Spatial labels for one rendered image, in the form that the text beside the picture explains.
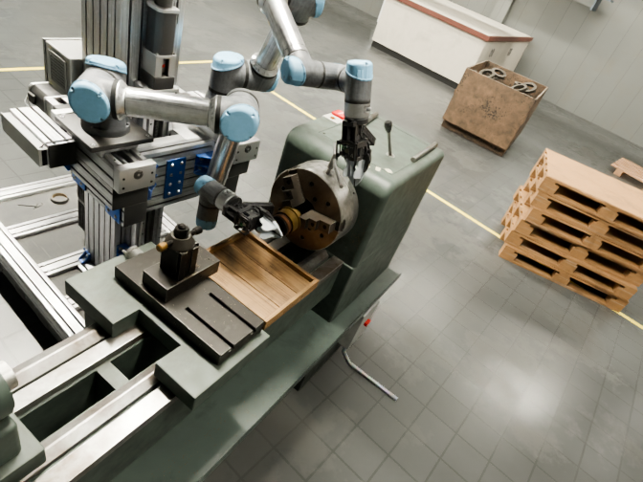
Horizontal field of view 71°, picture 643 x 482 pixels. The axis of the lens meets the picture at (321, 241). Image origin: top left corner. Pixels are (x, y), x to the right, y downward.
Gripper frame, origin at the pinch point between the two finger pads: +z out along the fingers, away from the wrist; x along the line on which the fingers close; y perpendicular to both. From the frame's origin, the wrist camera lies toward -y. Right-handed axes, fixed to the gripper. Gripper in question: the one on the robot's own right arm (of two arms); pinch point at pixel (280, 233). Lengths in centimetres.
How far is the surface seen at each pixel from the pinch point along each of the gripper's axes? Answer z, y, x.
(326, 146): -12.0, -36.7, 17.5
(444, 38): -207, -747, -40
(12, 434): 4, 87, -7
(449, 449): 95, -64, -107
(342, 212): 10.5, -18.4, 8.1
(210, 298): 0.6, 30.1, -10.5
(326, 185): 1.9, -17.7, 14.7
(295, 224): 0.7, -6.5, 1.7
